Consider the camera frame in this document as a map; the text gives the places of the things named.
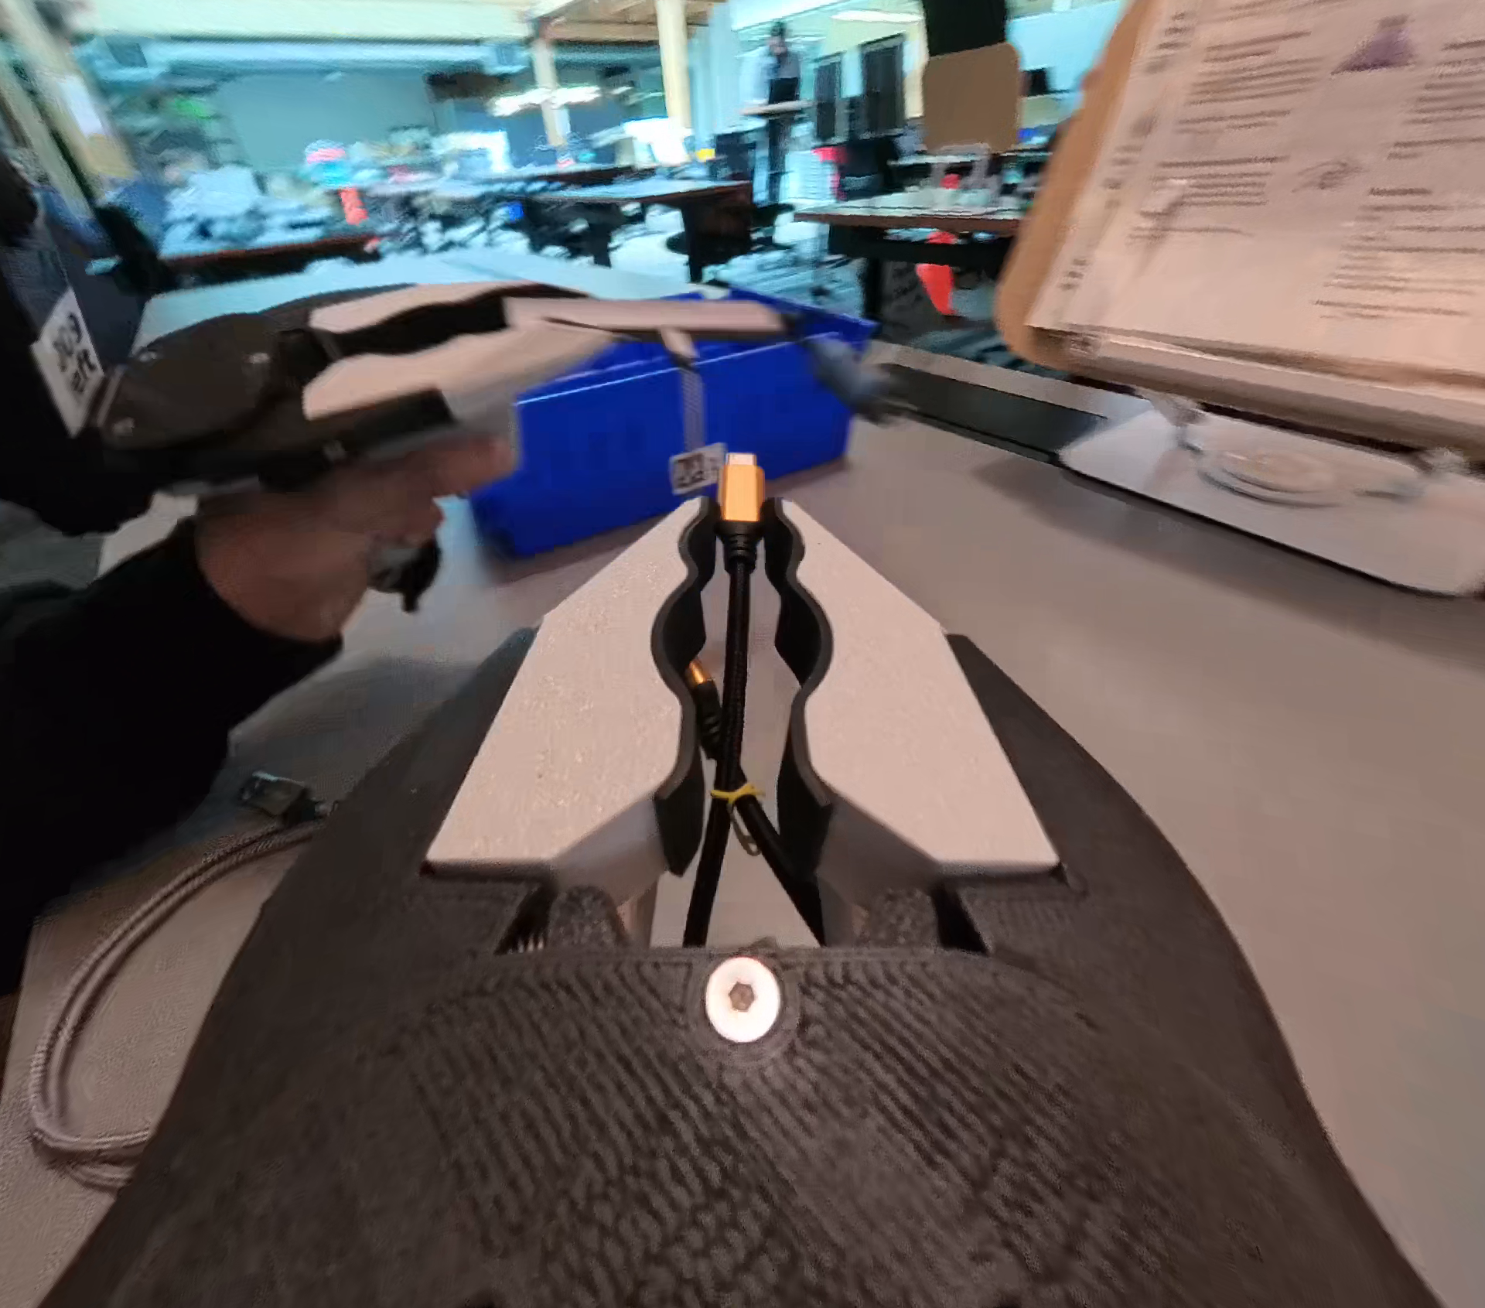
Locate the dark grey USB adapter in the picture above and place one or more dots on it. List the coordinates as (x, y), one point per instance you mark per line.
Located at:
(673, 319)

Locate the blue bin with white label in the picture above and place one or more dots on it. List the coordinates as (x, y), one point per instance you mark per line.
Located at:
(603, 450)

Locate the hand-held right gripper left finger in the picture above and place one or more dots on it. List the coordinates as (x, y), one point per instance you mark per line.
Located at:
(557, 752)

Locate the printed instruction sheet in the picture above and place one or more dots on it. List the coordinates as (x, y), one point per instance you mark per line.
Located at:
(1300, 113)

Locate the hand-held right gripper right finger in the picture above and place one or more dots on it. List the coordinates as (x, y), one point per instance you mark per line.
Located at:
(916, 739)

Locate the background wooden desk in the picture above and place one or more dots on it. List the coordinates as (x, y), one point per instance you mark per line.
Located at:
(905, 217)

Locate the person's left hand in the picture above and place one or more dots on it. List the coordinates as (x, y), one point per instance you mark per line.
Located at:
(313, 543)

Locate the person's left forearm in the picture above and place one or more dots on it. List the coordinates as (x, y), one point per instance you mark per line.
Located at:
(104, 729)

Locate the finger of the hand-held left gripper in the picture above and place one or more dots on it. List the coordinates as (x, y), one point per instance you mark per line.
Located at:
(405, 308)
(441, 374)

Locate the wooden document stand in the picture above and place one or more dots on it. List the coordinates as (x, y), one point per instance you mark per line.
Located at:
(972, 101)
(1276, 427)

